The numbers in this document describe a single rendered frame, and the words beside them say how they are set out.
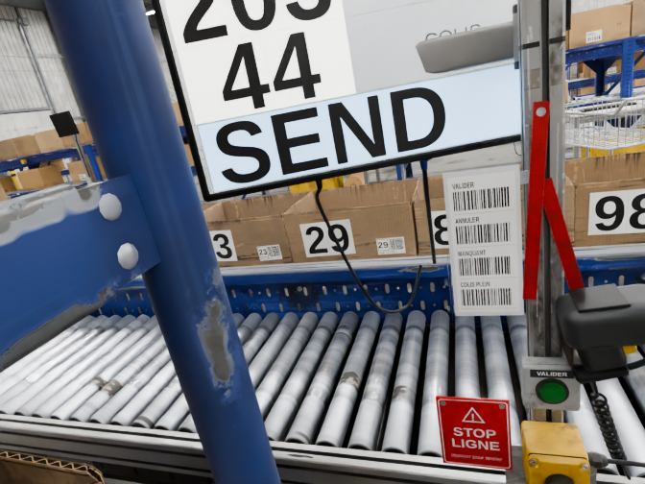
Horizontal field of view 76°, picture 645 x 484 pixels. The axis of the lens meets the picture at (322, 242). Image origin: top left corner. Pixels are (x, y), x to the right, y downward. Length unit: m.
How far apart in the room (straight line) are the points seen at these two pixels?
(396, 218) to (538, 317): 0.65
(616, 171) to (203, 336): 1.43
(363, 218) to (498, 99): 0.66
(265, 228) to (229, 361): 1.15
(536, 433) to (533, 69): 0.47
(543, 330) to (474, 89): 0.33
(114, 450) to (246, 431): 0.95
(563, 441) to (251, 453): 0.54
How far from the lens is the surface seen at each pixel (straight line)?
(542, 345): 0.63
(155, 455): 1.06
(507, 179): 0.53
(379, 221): 1.19
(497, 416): 0.69
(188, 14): 0.62
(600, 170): 1.50
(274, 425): 0.94
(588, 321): 0.55
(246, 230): 1.35
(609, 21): 5.86
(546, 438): 0.69
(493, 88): 0.64
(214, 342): 0.16
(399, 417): 0.89
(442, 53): 0.61
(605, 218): 1.23
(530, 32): 0.52
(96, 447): 1.17
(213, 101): 0.59
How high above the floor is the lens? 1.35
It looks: 19 degrees down
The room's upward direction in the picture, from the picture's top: 11 degrees counter-clockwise
